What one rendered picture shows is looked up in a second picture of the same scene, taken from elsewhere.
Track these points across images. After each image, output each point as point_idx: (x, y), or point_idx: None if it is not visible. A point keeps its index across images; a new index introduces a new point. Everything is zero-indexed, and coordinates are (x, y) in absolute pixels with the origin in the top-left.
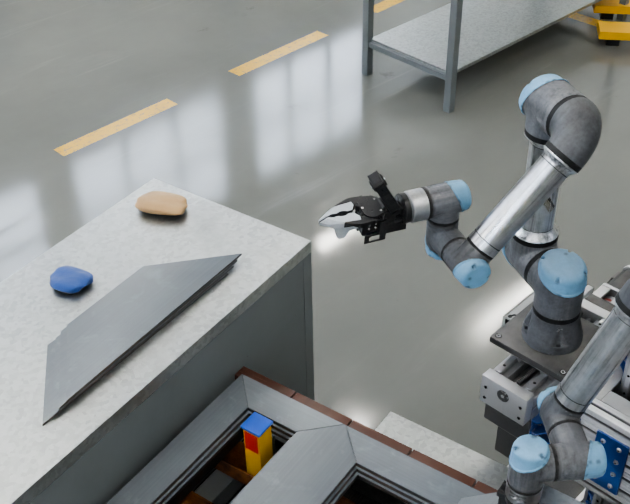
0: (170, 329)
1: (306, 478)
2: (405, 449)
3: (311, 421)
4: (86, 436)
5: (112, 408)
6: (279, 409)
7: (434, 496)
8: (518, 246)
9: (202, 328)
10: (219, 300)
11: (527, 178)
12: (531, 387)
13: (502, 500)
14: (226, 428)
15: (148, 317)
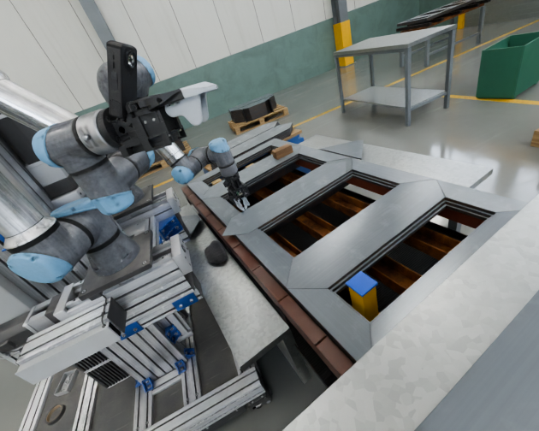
0: (486, 325)
1: (330, 251)
2: (256, 271)
3: (311, 296)
4: None
5: (526, 215)
6: (337, 314)
7: (260, 235)
8: (61, 231)
9: (423, 315)
10: (396, 378)
11: (30, 94)
12: (167, 240)
13: (239, 178)
14: (393, 303)
15: None
